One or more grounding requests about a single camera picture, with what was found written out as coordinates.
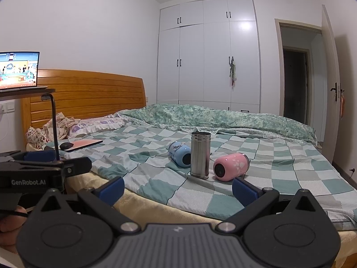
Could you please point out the stainless steel cup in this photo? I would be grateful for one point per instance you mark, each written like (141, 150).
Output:
(200, 156)

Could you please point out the person's left hand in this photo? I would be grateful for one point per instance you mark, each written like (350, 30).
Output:
(9, 224)

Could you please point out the green hanging charm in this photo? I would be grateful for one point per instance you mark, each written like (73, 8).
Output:
(233, 71)

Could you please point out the yellow blanket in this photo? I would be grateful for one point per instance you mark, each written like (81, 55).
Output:
(145, 203)

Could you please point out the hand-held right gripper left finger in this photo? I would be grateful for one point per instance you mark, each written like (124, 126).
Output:
(111, 188)

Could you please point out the green checkered bed sheet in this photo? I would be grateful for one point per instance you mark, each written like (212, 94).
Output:
(279, 167)

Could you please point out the open laptop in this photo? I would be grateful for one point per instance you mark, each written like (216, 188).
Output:
(18, 69)

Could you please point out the black computer mouse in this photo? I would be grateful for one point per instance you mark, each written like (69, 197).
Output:
(66, 145)

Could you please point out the green floral duvet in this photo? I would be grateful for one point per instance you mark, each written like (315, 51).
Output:
(212, 118)

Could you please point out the white wall switch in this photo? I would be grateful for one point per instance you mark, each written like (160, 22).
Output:
(8, 107)

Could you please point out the orange hanging tag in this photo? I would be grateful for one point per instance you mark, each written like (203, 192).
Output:
(342, 106)

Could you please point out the white room door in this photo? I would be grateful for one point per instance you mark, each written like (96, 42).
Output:
(332, 61)

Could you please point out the black bedside laptop table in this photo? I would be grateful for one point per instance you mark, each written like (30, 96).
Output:
(25, 93)

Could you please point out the crumpled floral cloth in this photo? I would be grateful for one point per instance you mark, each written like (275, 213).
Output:
(62, 125)

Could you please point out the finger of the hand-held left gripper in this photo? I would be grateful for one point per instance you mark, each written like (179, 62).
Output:
(79, 166)
(39, 156)

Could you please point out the red dotted white pillow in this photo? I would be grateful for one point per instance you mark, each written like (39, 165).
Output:
(36, 138)

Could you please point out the pink cup with paw prints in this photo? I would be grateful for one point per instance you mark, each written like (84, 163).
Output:
(233, 167)

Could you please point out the wooden headboard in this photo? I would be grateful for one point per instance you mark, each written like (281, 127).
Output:
(92, 95)

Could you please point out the black door stopper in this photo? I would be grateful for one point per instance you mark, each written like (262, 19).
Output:
(352, 172)

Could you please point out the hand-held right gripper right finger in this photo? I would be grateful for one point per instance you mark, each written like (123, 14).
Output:
(245, 192)

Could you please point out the purple floral pillow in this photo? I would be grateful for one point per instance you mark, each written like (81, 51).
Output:
(97, 124)

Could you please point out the beige door frame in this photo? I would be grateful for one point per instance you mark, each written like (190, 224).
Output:
(277, 75)

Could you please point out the white wardrobe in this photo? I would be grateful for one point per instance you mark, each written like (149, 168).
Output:
(206, 61)

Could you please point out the blue cup with cartoon print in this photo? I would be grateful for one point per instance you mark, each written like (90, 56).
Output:
(178, 153)

